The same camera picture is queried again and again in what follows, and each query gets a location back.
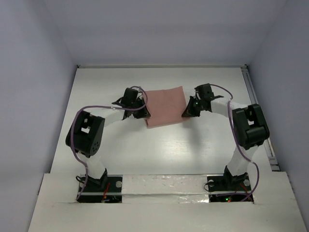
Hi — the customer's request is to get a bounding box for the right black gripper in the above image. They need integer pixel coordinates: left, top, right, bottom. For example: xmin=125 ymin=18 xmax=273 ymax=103
xmin=182 ymin=95 xmax=205 ymax=117

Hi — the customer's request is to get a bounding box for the pink printed t shirt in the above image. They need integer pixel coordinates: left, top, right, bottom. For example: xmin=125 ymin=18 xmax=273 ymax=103
xmin=143 ymin=86 xmax=187 ymax=128

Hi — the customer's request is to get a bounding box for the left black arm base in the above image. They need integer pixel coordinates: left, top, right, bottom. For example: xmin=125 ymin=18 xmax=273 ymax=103
xmin=75 ymin=170 xmax=123 ymax=203

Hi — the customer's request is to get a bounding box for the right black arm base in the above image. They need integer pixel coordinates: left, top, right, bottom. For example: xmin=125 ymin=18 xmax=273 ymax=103
xmin=203 ymin=167 xmax=254 ymax=203

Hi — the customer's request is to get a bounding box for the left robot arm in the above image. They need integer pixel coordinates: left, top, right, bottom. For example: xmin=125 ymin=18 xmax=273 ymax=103
xmin=65 ymin=86 xmax=151 ymax=191

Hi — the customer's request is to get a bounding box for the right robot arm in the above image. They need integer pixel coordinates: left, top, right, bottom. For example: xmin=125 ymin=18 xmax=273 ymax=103
xmin=182 ymin=84 xmax=270 ymax=189

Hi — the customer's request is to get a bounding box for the silver foil tape strip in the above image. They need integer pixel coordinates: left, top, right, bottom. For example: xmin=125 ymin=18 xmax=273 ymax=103
xmin=121 ymin=174 xmax=209 ymax=204

